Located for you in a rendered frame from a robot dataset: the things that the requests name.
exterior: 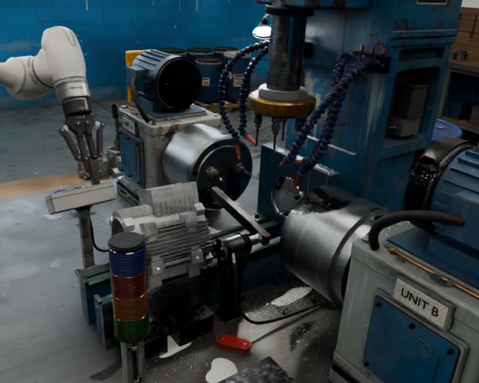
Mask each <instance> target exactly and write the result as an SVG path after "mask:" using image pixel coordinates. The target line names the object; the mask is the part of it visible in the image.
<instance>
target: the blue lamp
mask: <svg viewBox="0 0 479 383"><path fill-rule="evenodd" d="M145 247H146V245H145V244H144V245H143V246H142V247H141V248H140V249H138V250H136V251H133V252H116V251H113V250H112V249H111V248H110V247H109V246H108V250H109V269H110V271H111V272H112V273H113V274H115V275H117V276H120V277H131V276H135V275H137V274H140V273H141V272H143V271H144V270H145V268H146V267H147V265H146V264H147V262H146V248H145Z"/></svg>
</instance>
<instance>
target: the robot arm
mask: <svg viewBox="0 0 479 383"><path fill-rule="evenodd" d="M41 46H42V49H41V50H40V51H39V53H38V54H37V55H36V56H31V55H29V56H24V57H11V58H9V59H8V60H7V61H6V62H3V63H0V85H3V86H5V89H6V90H7V91H8V93H9V94H10V95H11V96H12V97H14V98H15V99H18V100H35V99H37V98H40V97H42V96H45V95H47V94H48V93H50V92H52V91H53V90H56V96H57V99H58V102H59V104H62V108H63V112H64V115H65V125H64V126H63V127H62V128H60V129H59V134H60V135H61V136H62V137H63V138H64V139H65V141H66V143H67V145H68V147H69V149H70V151H71V153H72V155H73V156H74V158H75V160H76V161H81V162H82V163H83V164H84V168H85V172H86V173H89V174H90V180H91V182H92V185H95V184H98V183H100V179H99V176H98V172H97V171H99V170H100V166H99V163H98V158H99V157H101V156H103V128H104V126H105V123H104V122H101V123H100V122H98V121H96V119H95V118H94V116H93V113H92V110H91V107H90V101H89V99H90V91H89V88H88V85H87V79H86V66H85V61H84V56H83V52H82V50H81V47H80V44H79V42H78V40H77V38H76V36H75V34H74V33H73V31H72V30H70V29H68V28H67V27H51V28H48V29H46V30H44V32H43V36H42V40H41ZM94 125H95V128H96V129H97V151H96V148H95V145H94V140H93V137H92V129H93V127H94ZM68 129H69V130H70V131H72V132H73V133H74V134H75V137H76V139H77V142H78V147H79V151H80V153H79V151H78V149H77V148H76V146H75V143H74V142H73V140H72V138H71V136H70V134H69V133H68V132H69V130H68ZM83 135H84V136H85V137H86V140H87V146H88V149H89V152H90V158H91V160H89V159H88V155H87V150H86V147H85V143H84V138H83Z"/></svg>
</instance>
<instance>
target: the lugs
mask: <svg viewBox="0 0 479 383"><path fill-rule="evenodd" d="M193 211H194V212H195V213H196V216H200V215H203V214H204V213H205V208H204V206H203V204H202V203H197V204H194V205H193ZM112 221H113V217H110V218H109V225H110V227H111V226H112ZM122 225H123V228H124V230H125V231H126V232H128V231H132V230H135V222H134V220H133V219H132V217H130V218H125V219H123V220H122ZM203 256H204V261H203V264H204V265H206V264H211V263H212V261H213V258H214V257H213V255H212V254H211V252H206V253H204V254H203Z"/></svg>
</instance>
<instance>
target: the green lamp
mask: <svg viewBox="0 0 479 383"><path fill-rule="evenodd" d="M114 325H115V332H116V336H117V337H118V338H120V339H122V340H127V341H132V340H138V339H141V338H142V337H144V336H145V335H146V334H147V333H148V330H149V314H148V313H147V314H146V315H145V316H144V317H142V318H139V319H138V320H135V321H122V320H119V319H118V318H116V317H115V315H114Z"/></svg>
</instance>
